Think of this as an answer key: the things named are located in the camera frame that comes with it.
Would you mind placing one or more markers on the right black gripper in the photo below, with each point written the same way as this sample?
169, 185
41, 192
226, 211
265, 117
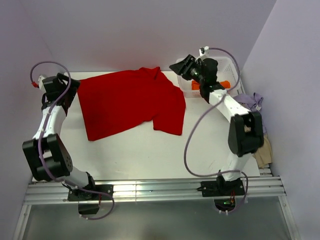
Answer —
181, 67

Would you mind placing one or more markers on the red t-shirt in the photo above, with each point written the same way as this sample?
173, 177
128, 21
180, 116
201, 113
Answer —
116, 102

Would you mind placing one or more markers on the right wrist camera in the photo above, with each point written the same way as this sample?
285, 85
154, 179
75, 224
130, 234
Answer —
204, 52

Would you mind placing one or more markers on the rolled orange t-shirt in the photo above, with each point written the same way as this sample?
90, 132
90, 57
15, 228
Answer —
196, 86

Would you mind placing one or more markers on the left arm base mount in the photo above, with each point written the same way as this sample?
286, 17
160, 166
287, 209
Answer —
89, 203

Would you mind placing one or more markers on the white plastic basket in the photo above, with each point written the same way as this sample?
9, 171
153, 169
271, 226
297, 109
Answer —
226, 71

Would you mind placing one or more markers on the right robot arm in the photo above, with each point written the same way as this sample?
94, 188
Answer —
245, 135

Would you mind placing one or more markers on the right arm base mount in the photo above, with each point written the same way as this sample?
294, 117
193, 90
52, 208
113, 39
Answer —
228, 190

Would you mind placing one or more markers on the beige t-shirt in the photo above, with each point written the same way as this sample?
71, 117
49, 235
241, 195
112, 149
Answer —
264, 155

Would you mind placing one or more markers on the purple t-shirt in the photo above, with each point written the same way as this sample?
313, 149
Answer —
250, 102

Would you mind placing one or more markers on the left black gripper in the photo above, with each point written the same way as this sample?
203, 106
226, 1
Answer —
74, 86

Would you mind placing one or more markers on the aluminium rail frame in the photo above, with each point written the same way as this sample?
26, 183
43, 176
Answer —
155, 190

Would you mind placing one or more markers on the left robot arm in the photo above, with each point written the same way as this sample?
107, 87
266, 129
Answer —
45, 153

